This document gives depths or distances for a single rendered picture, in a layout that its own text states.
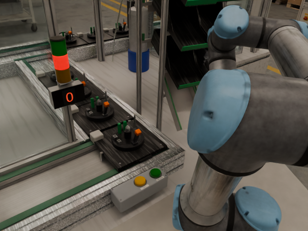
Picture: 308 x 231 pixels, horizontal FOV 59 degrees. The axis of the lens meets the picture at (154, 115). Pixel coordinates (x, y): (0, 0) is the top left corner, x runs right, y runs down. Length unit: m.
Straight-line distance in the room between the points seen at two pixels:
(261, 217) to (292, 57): 0.37
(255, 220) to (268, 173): 0.62
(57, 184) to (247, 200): 0.69
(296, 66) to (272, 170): 0.85
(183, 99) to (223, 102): 0.93
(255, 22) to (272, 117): 0.42
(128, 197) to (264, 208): 0.45
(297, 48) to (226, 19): 0.19
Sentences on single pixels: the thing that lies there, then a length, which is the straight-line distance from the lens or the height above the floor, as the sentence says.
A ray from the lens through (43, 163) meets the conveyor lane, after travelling 1.17.
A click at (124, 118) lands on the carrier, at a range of 1.32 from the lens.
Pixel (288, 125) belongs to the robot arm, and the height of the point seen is 1.53.
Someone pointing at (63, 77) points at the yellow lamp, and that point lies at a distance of 1.02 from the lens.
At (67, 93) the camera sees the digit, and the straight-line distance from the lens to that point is 1.04.
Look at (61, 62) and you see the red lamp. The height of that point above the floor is 1.34.
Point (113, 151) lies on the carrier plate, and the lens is 1.13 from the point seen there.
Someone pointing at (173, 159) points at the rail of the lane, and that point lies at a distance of 1.14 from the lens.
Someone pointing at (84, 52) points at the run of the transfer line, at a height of 0.92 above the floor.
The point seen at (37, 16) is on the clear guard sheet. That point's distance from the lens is 0.99.
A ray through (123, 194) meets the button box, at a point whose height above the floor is 0.96.
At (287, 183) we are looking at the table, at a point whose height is 0.86.
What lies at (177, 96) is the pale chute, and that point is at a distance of 1.25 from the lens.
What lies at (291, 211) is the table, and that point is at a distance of 1.21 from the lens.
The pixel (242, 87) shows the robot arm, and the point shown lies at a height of 1.56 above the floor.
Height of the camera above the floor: 1.71
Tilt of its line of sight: 34 degrees down
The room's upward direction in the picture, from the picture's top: 2 degrees clockwise
